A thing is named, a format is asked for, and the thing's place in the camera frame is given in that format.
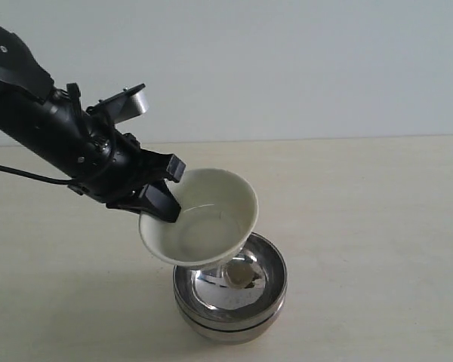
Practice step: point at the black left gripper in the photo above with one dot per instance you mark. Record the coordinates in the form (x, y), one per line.
(100, 162)

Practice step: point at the white ceramic bowl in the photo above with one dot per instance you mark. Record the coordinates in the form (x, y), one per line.
(219, 210)

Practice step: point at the ribbed stainless steel bowl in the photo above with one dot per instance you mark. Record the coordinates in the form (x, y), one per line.
(257, 270)

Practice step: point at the smooth stainless steel bowl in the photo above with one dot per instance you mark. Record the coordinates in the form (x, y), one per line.
(237, 325)

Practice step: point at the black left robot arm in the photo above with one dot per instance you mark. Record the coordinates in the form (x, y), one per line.
(19, 69)

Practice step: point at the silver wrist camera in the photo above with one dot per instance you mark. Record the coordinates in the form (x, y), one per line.
(125, 105)

